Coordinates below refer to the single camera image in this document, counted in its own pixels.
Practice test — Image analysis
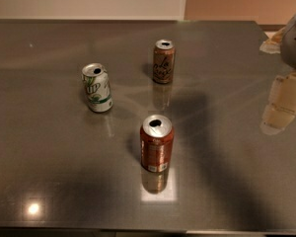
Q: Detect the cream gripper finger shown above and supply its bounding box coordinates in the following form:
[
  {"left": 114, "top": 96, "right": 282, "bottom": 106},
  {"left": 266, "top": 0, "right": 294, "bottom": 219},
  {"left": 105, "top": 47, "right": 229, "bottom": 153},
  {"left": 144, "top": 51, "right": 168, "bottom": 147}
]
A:
[
  {"left": 260, "top": 70, "right": 296, "bottom": 135},
  {"left": 259, "top": 29, "right": 284, "bottom": 54}
]

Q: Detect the red coke can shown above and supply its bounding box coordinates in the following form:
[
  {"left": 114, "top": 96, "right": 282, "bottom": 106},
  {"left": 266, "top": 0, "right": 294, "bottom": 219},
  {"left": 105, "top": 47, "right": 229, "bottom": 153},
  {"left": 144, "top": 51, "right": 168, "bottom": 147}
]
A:
[{"left": 140, "top": 115, "right": 174, "bottom": 173}]

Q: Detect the brown LaCroix can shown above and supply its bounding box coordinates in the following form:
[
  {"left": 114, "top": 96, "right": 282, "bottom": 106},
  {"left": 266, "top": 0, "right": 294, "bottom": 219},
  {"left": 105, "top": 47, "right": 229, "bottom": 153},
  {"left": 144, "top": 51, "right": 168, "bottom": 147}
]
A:
[{"left": 153, "top": 39, "right": 176, "bottom": 84}]

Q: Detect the white green 7up can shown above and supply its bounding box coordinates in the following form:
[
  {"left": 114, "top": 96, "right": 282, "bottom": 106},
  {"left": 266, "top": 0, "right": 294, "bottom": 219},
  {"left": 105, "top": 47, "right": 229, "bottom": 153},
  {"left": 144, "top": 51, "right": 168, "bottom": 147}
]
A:
[{"left": 82, "top": 63, "right": 112, "bottom": 113}]

